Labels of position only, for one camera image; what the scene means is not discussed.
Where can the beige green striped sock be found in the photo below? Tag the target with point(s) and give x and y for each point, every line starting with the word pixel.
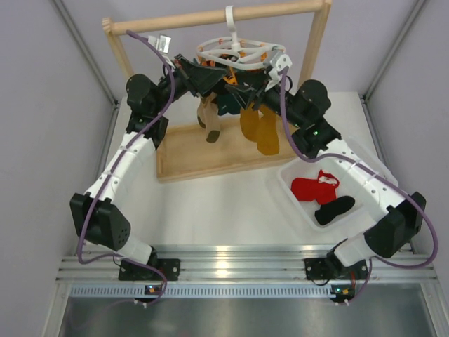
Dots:
pixel 207 116

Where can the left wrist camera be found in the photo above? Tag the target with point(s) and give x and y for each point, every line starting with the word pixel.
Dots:
pixel 161 43

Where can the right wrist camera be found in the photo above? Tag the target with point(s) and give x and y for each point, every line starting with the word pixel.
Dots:
pixel 277 64

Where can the red christmas sock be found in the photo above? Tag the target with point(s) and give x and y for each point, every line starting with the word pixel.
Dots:
pixel 322 189

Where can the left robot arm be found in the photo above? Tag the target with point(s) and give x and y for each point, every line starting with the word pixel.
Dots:
pixel 97 213

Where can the white plastic clip hanger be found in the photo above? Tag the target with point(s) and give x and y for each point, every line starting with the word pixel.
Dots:
pixel 235 52

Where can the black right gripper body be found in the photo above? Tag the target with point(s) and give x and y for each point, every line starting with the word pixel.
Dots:
pixel 260 94

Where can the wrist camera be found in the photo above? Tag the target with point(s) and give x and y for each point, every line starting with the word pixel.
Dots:
pixel 277 64
pixel 161 43

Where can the mustard yellow sock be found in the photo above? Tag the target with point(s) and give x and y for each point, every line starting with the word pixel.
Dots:
pixel 249 123
pixel 266 137

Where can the black sock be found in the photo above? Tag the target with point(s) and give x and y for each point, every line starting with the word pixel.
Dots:
pixel 328 212

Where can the white plastic basket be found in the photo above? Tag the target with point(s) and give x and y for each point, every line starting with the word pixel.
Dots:
pixel 336 189

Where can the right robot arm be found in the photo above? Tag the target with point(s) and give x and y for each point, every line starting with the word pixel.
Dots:
pixel 397 216

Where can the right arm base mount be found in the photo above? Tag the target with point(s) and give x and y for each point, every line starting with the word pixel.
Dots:
pixel 322 270

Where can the aluminium rail frame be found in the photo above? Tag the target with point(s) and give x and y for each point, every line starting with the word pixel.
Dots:
pixel 232 272

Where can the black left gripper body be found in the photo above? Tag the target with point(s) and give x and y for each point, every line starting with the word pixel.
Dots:
pixel 192 81

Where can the wooden hanging rack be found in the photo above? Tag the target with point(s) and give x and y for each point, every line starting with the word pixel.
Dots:
pixel 184 152

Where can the dark teal sock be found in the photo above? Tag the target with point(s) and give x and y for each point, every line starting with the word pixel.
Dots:
pixel 226 104

